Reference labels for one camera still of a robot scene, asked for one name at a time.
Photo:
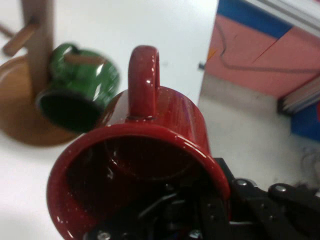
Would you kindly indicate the green enamel mug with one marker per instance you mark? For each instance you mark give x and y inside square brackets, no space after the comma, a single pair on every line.
[87,77]

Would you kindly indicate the red speckled enamel mug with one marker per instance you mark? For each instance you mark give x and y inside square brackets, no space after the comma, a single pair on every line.
[175,115]

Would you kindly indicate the stack of white boards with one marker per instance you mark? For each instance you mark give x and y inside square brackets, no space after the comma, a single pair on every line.
[300,97]

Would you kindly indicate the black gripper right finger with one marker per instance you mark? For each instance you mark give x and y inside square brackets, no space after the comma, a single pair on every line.
[262,215]

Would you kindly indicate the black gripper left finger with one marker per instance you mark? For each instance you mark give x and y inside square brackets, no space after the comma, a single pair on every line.
[175,215]

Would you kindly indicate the brown wooden mug tree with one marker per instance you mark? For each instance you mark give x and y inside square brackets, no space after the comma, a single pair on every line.
[40,37]

